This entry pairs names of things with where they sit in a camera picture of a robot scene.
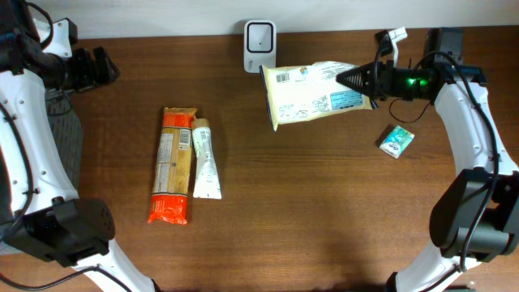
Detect dark grey plastic basket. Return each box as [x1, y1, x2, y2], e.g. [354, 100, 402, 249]
[45, 91, 84, 188]

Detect cream yellow snack bag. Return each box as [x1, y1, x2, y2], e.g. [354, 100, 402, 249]
[259, 61, 376, 130]

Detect orange pasta package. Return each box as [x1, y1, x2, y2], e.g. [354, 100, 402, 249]
[148, 107, 198, 225]

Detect teal small tissue pack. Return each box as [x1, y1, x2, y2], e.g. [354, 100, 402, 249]
[379, 126, 414, 159]

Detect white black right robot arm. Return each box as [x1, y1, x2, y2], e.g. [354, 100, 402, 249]
[336, 28, 518, 291]

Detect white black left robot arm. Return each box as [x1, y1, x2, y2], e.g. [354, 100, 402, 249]
[1, 1, 157, 291]

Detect white black barcode scanner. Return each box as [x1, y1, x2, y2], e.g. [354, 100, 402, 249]
[243, 19, 277, 74]

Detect white tube with cork cap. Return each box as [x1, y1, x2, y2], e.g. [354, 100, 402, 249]
[192, 118, 222, 200]

